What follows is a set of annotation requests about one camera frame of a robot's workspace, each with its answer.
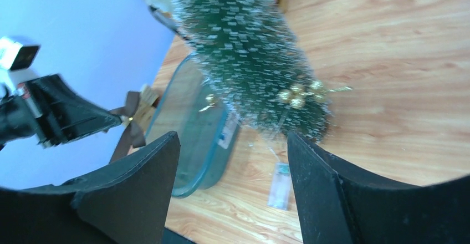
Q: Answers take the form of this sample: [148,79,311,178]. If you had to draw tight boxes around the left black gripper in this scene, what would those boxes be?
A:
[1,74,121,150]

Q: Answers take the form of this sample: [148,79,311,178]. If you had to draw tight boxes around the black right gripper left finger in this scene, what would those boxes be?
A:
[1,131,181,244]

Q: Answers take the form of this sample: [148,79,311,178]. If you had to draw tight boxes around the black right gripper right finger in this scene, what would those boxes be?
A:
[288,132,469,244]

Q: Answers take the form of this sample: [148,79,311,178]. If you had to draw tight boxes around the brown ribbon bow ornament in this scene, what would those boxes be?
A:
[110,91,146,163]

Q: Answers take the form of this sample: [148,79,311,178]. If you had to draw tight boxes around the gold bead garland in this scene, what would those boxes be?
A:
[277,80,353,109]

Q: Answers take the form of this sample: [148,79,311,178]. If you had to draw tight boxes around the gold bell ornament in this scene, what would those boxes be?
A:
[199,94,218,113]

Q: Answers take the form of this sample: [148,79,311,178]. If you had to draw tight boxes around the small frosted christmas tree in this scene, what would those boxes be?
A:
[171,0,329,141]

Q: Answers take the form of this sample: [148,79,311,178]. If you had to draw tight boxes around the clear plastic battery box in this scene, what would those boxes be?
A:
[267,162,292,210]

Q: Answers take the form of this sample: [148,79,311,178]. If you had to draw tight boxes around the cardboard wrapped felt pads pack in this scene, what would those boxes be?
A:
[134,84,160,133]

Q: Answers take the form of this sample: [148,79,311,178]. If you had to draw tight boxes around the clear glass tray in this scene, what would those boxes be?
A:
[146,55,239,198]

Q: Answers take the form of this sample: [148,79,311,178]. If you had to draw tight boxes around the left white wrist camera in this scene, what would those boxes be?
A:
[1,36,40,90]

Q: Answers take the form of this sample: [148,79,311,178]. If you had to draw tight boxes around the thin silver light wire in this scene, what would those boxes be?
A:
[266,139,283,164]

